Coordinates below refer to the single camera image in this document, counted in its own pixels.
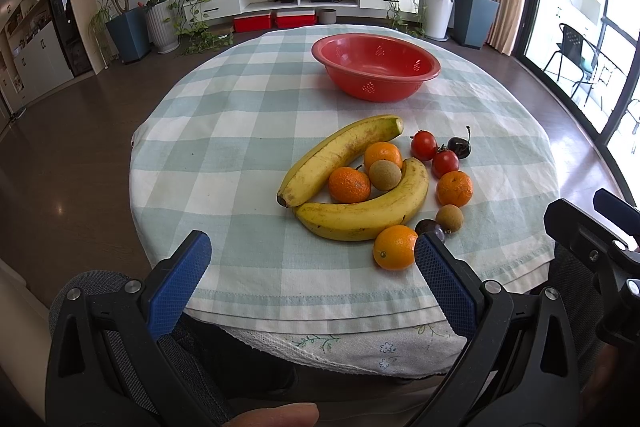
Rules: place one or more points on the white cabinet wall unit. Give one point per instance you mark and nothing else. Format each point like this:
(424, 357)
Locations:
(32, 59)

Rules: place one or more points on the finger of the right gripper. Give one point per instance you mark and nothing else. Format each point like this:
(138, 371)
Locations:
(603, 253)
(615, 210)

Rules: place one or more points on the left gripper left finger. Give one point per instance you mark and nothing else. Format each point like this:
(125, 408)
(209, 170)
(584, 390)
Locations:
(113, 360)

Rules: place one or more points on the tan longan fruit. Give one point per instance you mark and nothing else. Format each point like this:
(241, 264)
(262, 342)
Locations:
(450, 218)
(384, 175)

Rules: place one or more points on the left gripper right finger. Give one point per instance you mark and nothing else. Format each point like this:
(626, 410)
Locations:
(518, 365)

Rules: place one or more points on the black balcony chair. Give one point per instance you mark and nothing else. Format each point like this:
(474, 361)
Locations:
(593, 64)

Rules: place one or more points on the long banana cut tip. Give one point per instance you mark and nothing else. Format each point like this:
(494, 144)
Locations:
(307, 176)

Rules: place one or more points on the right red storage box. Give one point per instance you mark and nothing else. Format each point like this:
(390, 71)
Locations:
(294, 18)

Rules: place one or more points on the red plastic colander bowl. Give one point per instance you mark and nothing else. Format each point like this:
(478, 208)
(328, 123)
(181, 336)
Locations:
(375, 68)

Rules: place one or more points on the dark plum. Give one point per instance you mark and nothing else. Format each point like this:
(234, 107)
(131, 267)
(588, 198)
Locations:
(430, 226)

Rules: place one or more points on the bumpy mandarin with stem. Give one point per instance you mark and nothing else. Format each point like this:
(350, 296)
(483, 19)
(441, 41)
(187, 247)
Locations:
(349, 185)

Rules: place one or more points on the red storage box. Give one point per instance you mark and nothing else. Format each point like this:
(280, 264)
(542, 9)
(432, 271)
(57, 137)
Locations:
(252, 22)
(294, 18)

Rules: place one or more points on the smooth orange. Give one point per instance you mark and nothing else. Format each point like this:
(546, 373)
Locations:
(381, 151)

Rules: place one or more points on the trailing pothos plant left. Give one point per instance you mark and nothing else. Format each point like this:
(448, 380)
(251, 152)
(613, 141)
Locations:
(190, 26)

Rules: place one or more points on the left red storage box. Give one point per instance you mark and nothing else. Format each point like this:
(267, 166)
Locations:
(252, 22)

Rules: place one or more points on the red tomato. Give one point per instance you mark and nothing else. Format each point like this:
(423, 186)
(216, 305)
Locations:
(445, 161)
(424, 145)

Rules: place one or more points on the plant in white ribbed pot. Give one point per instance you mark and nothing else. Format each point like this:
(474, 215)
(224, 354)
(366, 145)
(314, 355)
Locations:
(160, 21)

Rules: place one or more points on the checkered green white tablecloth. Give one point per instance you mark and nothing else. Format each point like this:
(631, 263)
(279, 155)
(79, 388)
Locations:
(214, 152)

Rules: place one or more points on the mandarin orange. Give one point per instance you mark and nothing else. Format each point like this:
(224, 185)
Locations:
(454, 188)

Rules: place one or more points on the curved yellow banana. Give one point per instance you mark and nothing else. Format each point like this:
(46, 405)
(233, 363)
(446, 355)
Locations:
(363, 221)

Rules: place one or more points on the dark cherry with stem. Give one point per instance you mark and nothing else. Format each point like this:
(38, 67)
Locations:
(461, 146)

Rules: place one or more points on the person's left hand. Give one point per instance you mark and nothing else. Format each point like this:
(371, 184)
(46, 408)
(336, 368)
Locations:
(288, 415)

